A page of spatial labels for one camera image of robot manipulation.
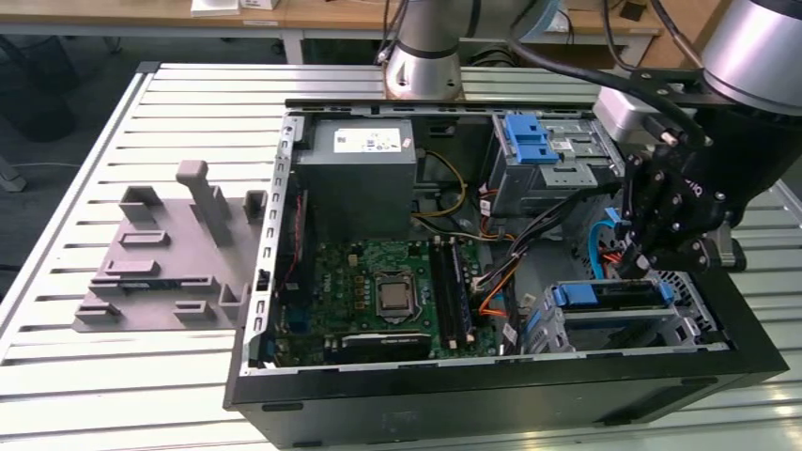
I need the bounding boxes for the metal disk bay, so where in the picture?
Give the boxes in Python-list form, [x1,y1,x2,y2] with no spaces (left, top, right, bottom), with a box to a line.
[523,276,716,353]

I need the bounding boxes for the grey metal foot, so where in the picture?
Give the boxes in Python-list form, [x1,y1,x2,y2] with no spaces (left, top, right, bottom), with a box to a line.
[0,154,28,193]

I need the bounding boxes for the grey power supply unit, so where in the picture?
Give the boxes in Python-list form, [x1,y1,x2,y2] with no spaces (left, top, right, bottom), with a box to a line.
[292,117,421,241]

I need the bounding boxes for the thick black camera cable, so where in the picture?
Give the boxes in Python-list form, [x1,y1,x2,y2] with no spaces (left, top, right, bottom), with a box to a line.
[505,0,716,148]

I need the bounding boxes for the yellow wire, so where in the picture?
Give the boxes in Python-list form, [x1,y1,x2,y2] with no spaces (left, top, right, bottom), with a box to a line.
[410,149,469,220]

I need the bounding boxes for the grey parts rack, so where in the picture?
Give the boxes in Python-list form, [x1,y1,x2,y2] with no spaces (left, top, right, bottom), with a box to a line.
[72,159,271,334]

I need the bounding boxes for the large white box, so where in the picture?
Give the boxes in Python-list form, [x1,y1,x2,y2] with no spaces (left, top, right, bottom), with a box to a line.
[191,0,240,18]

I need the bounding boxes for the hard disk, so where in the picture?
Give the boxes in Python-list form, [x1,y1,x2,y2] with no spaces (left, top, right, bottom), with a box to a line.
[525,278,677,339]

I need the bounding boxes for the silver CPU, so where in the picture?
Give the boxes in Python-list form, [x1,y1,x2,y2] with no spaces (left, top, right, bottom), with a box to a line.
[381,283,413,315]

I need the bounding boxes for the black graphics card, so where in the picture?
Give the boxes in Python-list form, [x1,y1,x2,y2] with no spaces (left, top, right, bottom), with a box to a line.
[323,331,435,364]

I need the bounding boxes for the green motherboard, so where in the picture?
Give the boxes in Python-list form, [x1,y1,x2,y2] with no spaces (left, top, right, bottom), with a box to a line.
[275,237,503,367]

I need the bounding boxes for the black cable bundle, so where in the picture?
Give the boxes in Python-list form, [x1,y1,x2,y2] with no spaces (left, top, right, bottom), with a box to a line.
[473,181,627,290]

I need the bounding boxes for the thin red wire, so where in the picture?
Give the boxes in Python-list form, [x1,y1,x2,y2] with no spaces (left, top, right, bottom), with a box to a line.
[284,192,306,288]

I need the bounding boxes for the thin black hanging cable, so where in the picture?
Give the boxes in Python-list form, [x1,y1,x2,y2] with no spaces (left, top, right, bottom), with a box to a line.
[374,0,410,65]

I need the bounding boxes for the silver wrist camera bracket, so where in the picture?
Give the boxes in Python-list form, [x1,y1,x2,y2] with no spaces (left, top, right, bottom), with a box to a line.
[716,224,749,273]

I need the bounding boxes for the black RAM stick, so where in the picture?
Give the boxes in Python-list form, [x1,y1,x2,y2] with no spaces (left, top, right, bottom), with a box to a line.
[431,237,459,351]

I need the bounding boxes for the blue plastic drive latch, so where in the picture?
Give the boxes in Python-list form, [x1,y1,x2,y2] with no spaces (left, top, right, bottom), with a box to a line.
[505,115,561,165]

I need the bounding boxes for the wooden cabinet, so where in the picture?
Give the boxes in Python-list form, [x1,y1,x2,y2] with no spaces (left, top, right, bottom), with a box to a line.
[638,0,734,71]

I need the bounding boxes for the black PC case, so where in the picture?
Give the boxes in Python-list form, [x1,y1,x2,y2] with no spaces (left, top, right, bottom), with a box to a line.
[222,97,792,450]

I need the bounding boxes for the CPU socket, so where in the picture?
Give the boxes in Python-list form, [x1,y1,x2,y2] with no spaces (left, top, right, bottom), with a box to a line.
[373,270,421,326]

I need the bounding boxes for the metal drive cage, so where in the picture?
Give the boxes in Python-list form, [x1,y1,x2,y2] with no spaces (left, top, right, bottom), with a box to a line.
[487,112,627,217]

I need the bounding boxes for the orange wire bundle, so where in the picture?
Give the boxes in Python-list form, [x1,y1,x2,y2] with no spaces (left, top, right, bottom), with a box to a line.
[478,262,510,321]

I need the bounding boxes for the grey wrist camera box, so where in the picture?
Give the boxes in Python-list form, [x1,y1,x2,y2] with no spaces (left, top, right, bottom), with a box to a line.
[593,86,690,142]

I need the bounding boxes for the orange power wire black plug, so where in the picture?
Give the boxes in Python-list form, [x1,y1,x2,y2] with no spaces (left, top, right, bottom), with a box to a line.
[599,248,653,283]

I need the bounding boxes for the wooden desk white legs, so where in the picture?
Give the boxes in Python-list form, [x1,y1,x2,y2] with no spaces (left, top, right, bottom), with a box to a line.
[0,0,666,71]

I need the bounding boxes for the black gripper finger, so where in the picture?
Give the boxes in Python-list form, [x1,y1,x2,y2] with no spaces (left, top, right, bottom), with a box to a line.
[617,152,697,283]
[650,237,722,272]

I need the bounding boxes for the blue data wire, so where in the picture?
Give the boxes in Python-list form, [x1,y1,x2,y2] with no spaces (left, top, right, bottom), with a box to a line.
[586,209,627,283]

